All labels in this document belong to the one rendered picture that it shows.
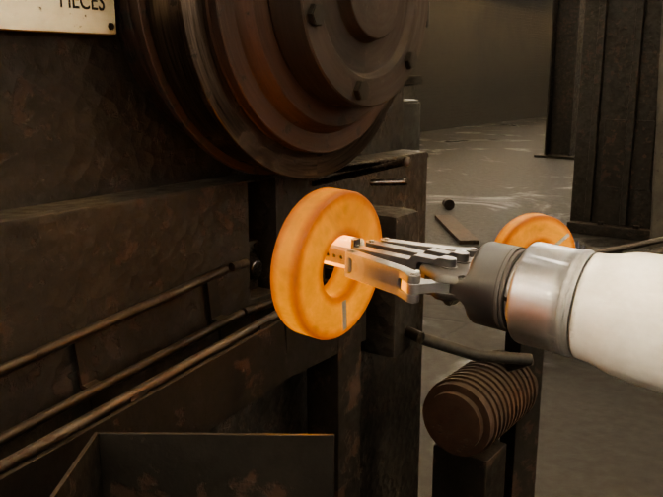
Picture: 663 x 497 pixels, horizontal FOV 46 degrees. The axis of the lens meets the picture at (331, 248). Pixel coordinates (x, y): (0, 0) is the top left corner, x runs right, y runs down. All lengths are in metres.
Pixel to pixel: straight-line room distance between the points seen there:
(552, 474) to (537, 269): 1.55
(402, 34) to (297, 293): 0.45
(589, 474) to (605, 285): 1.59
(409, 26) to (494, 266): 0.48
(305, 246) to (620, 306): 0.28
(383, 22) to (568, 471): 1.48
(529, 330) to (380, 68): 0.47
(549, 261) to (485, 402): 0.64
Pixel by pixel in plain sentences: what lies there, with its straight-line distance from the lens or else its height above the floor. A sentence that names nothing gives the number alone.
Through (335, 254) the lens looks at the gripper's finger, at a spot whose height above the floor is 0.84.
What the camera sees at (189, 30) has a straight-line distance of 0.86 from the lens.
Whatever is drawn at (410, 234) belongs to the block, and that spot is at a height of 0.76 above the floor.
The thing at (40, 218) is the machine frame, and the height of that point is 0.87.
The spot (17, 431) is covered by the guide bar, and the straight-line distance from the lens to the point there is 0.87.
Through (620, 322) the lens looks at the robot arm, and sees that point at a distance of 0.61.
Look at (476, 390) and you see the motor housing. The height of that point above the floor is 0.52.
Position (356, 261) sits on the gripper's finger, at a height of 0.85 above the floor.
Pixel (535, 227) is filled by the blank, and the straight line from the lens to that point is 1.35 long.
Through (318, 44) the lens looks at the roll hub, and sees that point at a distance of 0.89.
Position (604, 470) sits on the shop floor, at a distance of 2.22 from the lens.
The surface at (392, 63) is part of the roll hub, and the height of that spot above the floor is 1.03.
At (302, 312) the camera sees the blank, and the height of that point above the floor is 0.79.
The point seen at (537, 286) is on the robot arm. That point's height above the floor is 0.85.
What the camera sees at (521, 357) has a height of 0.56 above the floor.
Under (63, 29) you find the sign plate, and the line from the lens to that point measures 0.92.
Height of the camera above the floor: 1.02
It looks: 13 degrees down
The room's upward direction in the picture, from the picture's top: straight up
